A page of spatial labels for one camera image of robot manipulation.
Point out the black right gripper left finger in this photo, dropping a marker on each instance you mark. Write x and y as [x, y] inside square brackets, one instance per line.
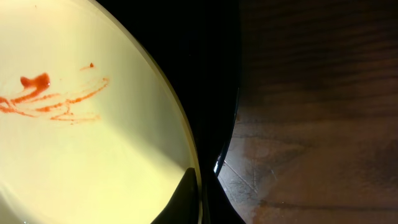
[183, 207]

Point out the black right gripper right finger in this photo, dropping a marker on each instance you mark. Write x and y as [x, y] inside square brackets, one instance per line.
[217, 209]

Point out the yellow plate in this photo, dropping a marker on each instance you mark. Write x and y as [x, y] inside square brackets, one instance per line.
[91, 129]

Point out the round black tray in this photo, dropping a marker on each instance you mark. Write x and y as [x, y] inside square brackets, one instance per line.
[197, 44]

